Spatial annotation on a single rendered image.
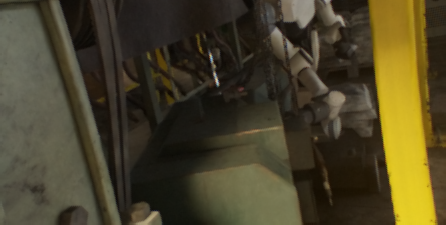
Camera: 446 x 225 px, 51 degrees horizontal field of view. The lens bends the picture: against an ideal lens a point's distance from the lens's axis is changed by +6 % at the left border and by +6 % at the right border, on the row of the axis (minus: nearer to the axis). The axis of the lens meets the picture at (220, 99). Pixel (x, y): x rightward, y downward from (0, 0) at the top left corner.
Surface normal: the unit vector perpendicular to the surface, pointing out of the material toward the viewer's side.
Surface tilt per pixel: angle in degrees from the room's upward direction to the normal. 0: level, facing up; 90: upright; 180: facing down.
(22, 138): 90
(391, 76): 90
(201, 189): 90
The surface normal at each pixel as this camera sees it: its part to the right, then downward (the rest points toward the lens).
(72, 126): 0.90, -0.07
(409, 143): -0.38, 0.29
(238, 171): -0.06, 0.25
